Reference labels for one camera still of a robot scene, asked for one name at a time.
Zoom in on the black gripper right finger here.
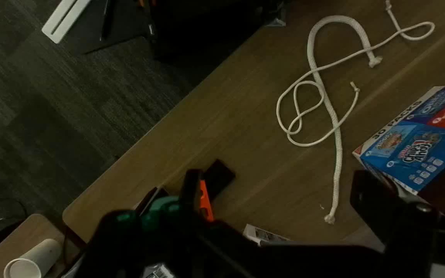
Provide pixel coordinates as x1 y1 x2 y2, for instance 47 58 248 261
350 168 445 278

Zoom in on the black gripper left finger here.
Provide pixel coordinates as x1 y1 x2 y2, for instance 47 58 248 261
76 168 266 278

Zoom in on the thin white rope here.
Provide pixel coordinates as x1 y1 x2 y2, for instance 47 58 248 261
276 0 438 149

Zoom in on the blue printed cardboard box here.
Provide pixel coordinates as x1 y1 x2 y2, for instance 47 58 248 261
351 83 445 197

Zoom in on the black flat rectangular object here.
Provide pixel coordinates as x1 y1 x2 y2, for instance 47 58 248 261
202 157 237 199

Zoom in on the white paper cup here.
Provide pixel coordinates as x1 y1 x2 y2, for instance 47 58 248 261
2 236 66 278

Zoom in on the black bag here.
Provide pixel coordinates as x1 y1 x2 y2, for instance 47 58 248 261
148 0 288 58

